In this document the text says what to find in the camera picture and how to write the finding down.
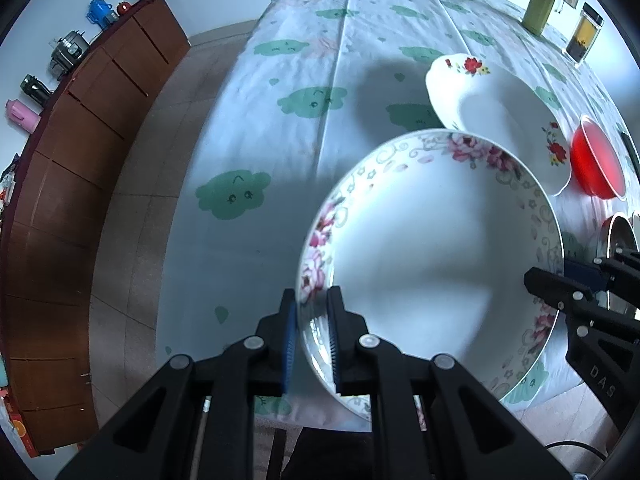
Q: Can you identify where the glass jar with black lid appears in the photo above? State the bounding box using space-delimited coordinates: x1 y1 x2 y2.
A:
565 2 606 63

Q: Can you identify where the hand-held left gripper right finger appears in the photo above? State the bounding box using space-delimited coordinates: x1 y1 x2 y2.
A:
325 285 573 480

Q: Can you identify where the green cloud print tablecloth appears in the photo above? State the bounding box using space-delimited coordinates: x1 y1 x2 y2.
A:
155 0 640 433

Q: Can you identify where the dark thermos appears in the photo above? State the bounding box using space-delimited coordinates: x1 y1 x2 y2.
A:
20 74 54 106

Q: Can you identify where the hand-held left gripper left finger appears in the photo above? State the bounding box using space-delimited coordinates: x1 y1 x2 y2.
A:
55 287 301 480

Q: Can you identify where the orange printed box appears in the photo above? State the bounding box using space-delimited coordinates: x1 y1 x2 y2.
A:
0 395 33 457

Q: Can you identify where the green tin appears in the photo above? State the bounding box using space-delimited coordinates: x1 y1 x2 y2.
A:
521 0 558 36

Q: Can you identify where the pink thermos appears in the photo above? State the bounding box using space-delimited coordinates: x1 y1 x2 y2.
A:
5 99 42 134

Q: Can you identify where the brown wooden cabinet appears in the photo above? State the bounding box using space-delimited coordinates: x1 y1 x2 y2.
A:
0 0 192 457

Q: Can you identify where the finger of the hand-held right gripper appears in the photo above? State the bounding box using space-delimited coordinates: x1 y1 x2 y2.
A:
564 247 640 311
523 266 640 433

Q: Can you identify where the white enamel bowl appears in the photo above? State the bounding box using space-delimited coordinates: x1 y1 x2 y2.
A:
597 213 640 313

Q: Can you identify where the black cable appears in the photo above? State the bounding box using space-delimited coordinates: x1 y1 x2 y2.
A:
544 439 610 462

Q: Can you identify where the red bowl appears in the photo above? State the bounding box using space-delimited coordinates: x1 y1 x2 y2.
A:
570 114 628 200

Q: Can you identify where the red flower white plate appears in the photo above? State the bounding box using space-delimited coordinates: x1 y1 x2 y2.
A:
425 53 573 197

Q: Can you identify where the pink floral rim plate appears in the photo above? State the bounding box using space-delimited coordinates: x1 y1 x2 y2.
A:
296 129 566 422

